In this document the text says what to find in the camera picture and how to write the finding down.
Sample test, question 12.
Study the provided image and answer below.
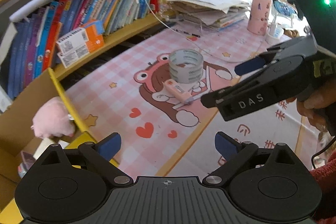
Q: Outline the row of books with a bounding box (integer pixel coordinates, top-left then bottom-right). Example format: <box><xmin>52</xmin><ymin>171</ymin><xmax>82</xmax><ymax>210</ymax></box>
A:
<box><xmin>1</xmin><ymin>0</ymin><xmax>160</xmax><ymax>99</ymax></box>

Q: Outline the upper orange white box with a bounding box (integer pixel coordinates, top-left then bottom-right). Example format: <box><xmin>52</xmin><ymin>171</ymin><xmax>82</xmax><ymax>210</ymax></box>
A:
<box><xmin>56</xmin><ymin>20</ymin><xmax>105</xmax><ymax>54</ymax></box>

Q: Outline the pink cylindrical cup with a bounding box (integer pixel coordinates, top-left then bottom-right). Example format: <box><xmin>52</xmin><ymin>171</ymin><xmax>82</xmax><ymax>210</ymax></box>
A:
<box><xmin>247</xmin><ymin>0</ymin><xmax>272</xmax><ymax>36</ymax></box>

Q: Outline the pink plush toy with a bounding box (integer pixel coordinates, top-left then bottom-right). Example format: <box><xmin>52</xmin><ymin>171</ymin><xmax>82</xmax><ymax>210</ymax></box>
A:
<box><xmin>31</xmin><ymin>97</ymin><xmax>75</xmax><ymax>139</ymax></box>

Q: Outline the lower orange white box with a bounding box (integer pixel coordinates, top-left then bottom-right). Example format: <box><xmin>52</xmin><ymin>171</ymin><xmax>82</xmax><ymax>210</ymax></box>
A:
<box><xmin>57</xmin><ymin>32</ymin><xmax>104</xmax><ymax>68</ymax></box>

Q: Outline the yellow cardboard box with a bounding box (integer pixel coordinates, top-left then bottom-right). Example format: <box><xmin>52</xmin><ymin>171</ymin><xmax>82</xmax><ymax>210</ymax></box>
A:
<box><xmin>1</xmin><ymin>69</ymin><xmax>98</xmax><ymax>223</ymax></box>

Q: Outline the white cable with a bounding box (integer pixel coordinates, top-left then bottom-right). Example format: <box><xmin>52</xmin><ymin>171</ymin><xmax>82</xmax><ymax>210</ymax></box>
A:
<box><xmin>124</xmin><ymin>0</ymin><xmax>266</xmax><ymax>64</ymax></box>

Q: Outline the person right hand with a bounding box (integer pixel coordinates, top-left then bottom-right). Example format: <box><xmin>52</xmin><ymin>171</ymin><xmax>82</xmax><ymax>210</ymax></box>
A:
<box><xmin>286</xmin><ymin>78</ymin><xmax>336</xmax><ymax>132</ymax></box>

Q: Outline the white wall charger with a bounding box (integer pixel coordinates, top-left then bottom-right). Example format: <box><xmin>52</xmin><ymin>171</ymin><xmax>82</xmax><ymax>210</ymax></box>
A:
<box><xmin>33</xmin><ymin>138</ymin><xmax>70</xmax><ymax>160</ymax></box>

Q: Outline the clear tape roll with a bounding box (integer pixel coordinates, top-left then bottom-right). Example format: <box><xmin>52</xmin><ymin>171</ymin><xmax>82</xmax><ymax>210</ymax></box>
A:
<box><xmin>168</xmin><ymin>49</ymin><xmax>204</xmax><ymax>84</ymax></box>

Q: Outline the wooden bookshelf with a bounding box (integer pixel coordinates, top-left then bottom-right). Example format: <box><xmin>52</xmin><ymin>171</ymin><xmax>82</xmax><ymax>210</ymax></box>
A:
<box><xmin>1</xmin><ymin>0</ymin><xmax>161</xmax><ymax>111</ymax></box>

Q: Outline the pink checkered desk mat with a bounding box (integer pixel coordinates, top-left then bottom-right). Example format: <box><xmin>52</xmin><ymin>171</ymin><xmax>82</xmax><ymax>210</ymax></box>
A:
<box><xmin>67</xmin><ymin>22</ymin><xmax>298</xmax><ymax>177</ymax></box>

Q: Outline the orange white box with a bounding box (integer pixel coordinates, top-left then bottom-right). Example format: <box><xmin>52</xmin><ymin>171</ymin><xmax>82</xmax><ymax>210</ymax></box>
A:
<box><xmin>57</xmin><ymin>32</ymin><xmax>104</xmax><ymax>68</ymax></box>
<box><xmin>56</xmin><ymin>20</ymin><xmax>105</xmax><ymax>54</ymax></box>

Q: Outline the white glue bottle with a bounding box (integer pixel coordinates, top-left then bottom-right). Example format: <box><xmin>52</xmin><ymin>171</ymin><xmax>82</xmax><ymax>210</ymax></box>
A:
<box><xmin>265</xmin><ymin>23</ymin><xmax>284</xmax><ymax>44</ymax></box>

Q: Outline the stack of papers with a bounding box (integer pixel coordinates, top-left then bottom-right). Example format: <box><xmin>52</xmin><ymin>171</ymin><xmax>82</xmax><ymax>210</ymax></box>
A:
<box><xmin>167</xmin><ymin>0</ymin><xmax>251</xmax><ymax>31</ymax></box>

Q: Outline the black pencil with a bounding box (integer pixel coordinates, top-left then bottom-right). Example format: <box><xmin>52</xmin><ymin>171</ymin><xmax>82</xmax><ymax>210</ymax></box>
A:
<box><xmin>173</xmin><ymin>29</ymin><xmax>201</xmax><ymax>38</ymax></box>

